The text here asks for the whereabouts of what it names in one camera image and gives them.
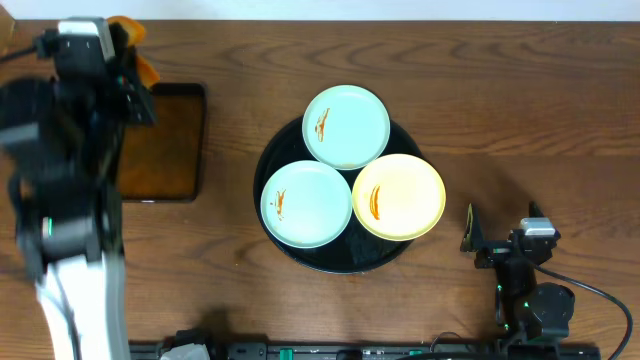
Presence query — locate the black rectangular water tray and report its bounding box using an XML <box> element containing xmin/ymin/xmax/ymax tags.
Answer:
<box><xmin>118</xmin><ymin>83</ymin><xmax>207</xmax><ymax>203</ymax></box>

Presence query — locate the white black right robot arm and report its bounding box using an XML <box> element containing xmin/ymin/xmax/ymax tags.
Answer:
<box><xmin>460</xmin><ymin>202</ymin><xmax>575</xmax><ymax>342</ymax></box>

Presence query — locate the black round serving tray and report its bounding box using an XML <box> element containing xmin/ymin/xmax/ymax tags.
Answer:
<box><xmin>253</xmin><ymin>117</ymin><xmax>412</xmax><ymax>274</ymax></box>

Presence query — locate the yellow plate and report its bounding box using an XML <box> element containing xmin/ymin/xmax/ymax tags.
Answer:
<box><xmin>352</xmin><ymin>154</ymin><xmax>446</xmax><ymax>242</ymax></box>

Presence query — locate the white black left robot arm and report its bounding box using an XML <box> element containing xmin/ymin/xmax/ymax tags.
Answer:
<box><xmin>1</xmin><ymin>46</ymin><xmax>156</xmax><ymax>359</ymax></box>

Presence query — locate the mint green plate top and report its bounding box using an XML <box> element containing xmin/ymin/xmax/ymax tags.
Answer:
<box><xmin>302</xmin><ymin>85</ymin><xmax>391</xmax><ymax>171</ymax></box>

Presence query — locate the mint green plate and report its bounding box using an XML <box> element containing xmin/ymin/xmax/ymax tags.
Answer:
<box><xmin>259</xmin><ymin>160</ymin><xmax>352</xmax><ymax>249</ymax></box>
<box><xmin>302</xmin><ymin>85</ymin><xmax>391</xmax><ymax>171</ymax></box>

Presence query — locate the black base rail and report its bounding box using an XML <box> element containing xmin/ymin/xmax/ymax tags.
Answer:
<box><xmin>129</xmin><ymin>341</ymin><xmax>601</xmax><ymax>360</ymax></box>

